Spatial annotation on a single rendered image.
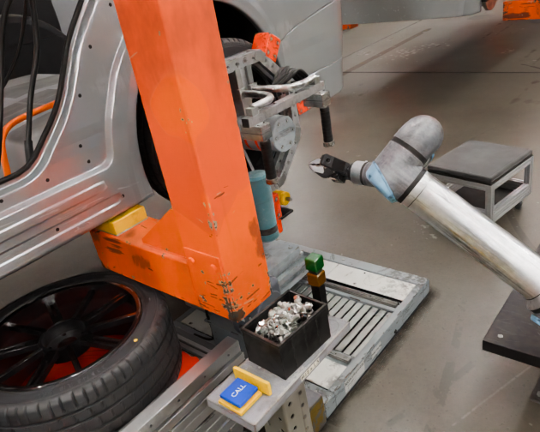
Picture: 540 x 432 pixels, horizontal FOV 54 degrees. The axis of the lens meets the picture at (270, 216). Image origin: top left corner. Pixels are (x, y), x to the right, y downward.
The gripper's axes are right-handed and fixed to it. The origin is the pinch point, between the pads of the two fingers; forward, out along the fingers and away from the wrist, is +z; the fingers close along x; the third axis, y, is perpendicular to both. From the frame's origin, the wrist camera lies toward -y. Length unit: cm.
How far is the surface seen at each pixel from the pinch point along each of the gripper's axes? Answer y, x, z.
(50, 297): -59, -81, 44
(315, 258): -43, -42, -45
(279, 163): -4.8, -2.8, 11.4
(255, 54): -43.3, 23.4, 6.5
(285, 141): -28.4, -2.2, -7.6
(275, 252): 22.6, -35.5, 19.6
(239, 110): -38.0, 4.1, 9.5
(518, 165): 89, 44, -51
